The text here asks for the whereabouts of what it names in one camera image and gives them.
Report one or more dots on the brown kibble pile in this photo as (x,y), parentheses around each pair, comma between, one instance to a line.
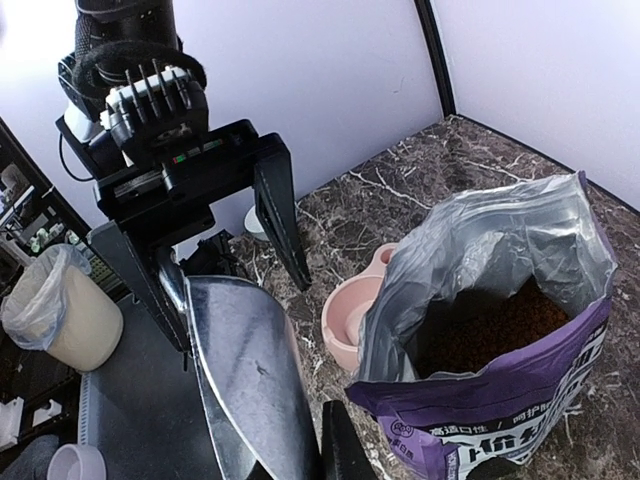
(477,334)

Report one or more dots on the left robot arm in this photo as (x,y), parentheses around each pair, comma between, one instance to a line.
(150,20)

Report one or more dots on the black left frame post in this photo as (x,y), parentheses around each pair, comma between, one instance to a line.
(436,53)

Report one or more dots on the grey slotted cable duct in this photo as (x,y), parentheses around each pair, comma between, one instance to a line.
(84,410)

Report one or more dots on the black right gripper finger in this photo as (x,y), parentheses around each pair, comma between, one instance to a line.
(342,453)

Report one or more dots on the white lined trash bin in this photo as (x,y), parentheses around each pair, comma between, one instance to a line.
(57,308)

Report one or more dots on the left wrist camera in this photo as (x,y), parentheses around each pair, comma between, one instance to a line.
(135,99)

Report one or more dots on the pink double pet bowl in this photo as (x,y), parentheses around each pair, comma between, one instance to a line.
(345,307)

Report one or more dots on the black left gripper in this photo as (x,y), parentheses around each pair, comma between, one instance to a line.
(170,202)

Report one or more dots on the purple white pet food bag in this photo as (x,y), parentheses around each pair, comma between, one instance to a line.
(487,243)

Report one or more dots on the silver metal scoop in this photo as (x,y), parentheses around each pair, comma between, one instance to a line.
(249,375)

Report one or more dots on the white grey ceramic bowl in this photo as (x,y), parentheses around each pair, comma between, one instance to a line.
(253,225)

